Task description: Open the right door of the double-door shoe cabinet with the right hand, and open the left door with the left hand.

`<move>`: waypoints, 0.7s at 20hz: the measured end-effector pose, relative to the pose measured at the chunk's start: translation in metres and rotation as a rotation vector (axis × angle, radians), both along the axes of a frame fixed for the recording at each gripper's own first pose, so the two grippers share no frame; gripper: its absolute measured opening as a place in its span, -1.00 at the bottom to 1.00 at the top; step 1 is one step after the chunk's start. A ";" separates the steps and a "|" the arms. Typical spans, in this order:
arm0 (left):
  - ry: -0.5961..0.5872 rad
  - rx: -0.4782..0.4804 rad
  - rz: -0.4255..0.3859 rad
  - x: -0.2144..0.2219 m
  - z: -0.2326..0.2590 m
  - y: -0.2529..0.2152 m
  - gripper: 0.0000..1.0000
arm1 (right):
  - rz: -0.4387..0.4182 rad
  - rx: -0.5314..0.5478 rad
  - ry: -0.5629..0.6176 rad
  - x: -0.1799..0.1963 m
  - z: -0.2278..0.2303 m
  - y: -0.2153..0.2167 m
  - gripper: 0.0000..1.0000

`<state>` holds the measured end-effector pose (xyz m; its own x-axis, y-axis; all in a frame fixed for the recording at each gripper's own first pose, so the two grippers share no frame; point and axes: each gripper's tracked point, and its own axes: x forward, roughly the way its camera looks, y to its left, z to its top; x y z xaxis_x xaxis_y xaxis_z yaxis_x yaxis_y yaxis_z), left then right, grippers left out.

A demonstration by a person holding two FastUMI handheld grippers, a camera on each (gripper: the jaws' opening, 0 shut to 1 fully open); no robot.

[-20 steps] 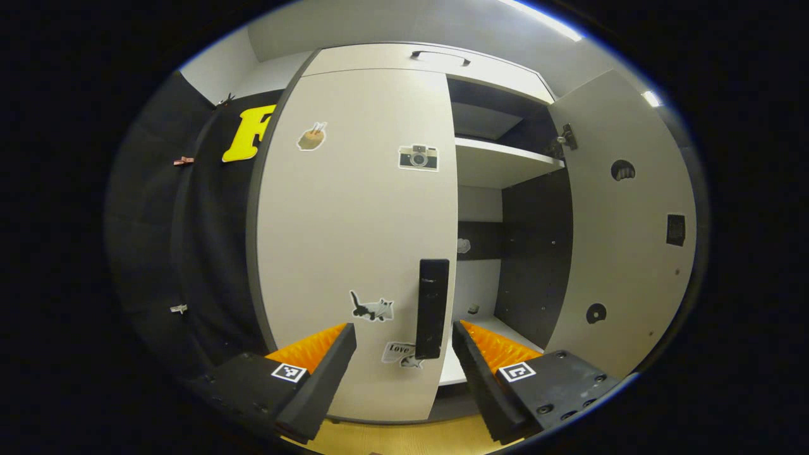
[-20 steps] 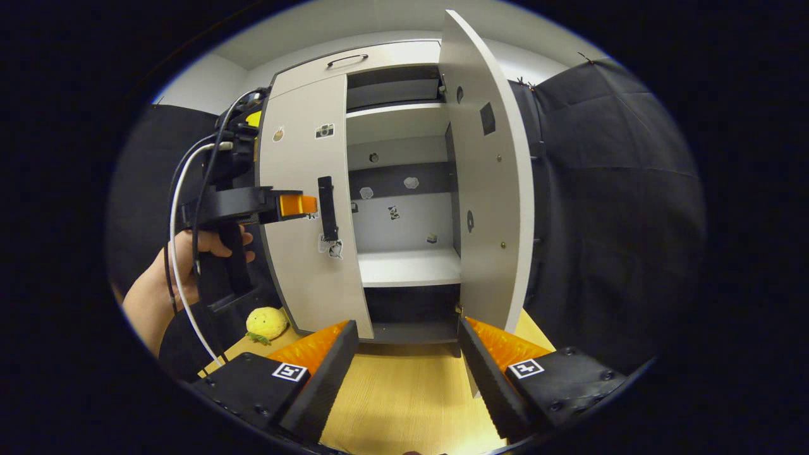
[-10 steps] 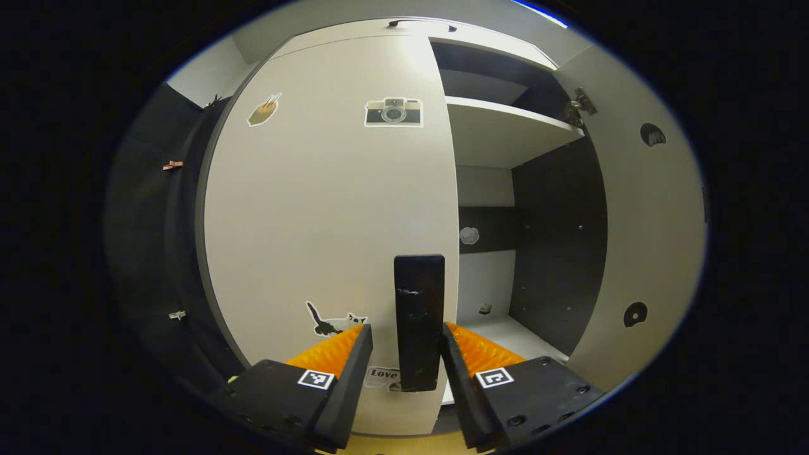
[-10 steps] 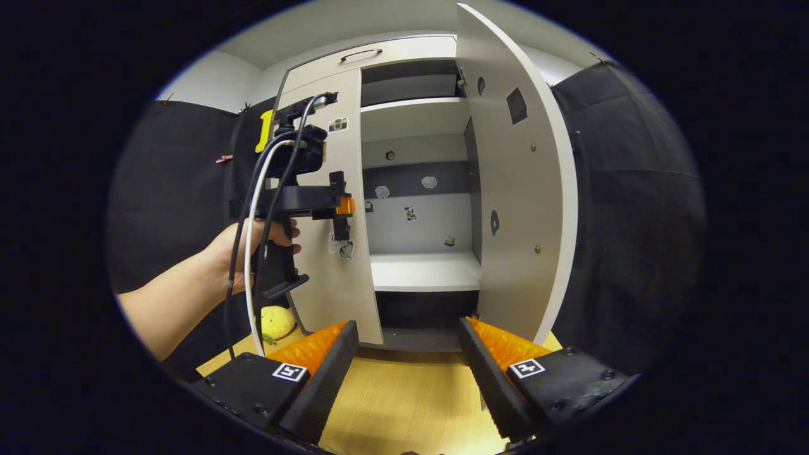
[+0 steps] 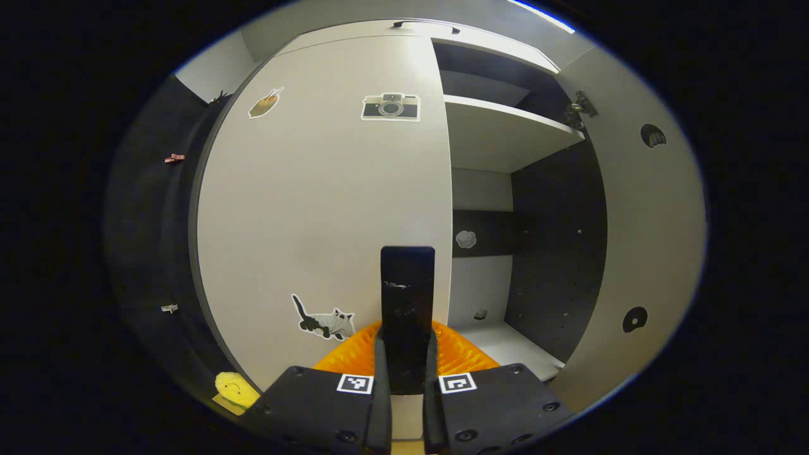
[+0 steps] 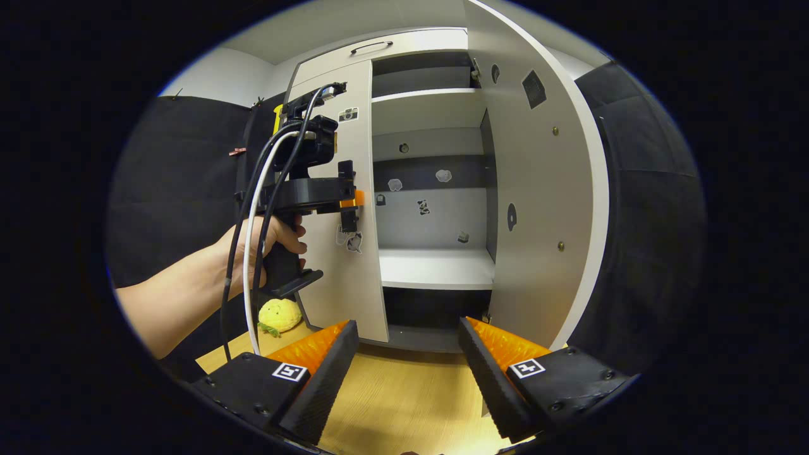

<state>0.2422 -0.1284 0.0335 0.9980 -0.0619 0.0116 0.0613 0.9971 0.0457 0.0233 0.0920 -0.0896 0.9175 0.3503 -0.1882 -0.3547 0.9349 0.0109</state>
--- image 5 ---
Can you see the pink clip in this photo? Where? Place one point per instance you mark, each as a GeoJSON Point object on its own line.
{"type": "Point", "coordinates": [174, 158]}

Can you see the metal door hinge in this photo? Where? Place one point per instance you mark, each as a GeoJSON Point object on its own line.
{"type": "Point", "coordinates": [580, 109]}

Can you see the white cabinet shelf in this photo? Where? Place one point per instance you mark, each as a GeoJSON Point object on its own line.
{"type": "Point", "coordinates": [493, 136]}

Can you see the beige double-door shoe cabinet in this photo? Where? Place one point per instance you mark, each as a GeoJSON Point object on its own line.
{"type": "Point", "coordinates": [556, 253]}

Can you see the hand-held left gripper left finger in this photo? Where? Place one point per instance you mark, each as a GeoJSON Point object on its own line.
{"type": "Point", "coordinates": [379, 411]}

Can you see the black backdrop cloth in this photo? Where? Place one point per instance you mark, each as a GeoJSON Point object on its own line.
{"type": "Point", "coordinates": [145, 253]}

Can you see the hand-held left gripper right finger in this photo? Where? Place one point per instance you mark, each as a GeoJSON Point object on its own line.
{"type": "Point", "coordinates": [433, 411]}

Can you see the beige cabinet door camera sticker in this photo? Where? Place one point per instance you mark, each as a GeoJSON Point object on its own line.
{"type": "Point", "coordinates": [316, 208]}

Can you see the black clip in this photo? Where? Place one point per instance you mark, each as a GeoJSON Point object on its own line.
{"type": "Point", "coordinates": [219, 98]}

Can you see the beige cabinet door headphone sticker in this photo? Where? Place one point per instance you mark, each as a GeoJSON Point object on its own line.
{"type": "Point", "coordinates": [651, 240]}

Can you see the yellow plush toy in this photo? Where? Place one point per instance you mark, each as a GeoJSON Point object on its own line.
{"type": "Point", "coordinates": [235, 388]}

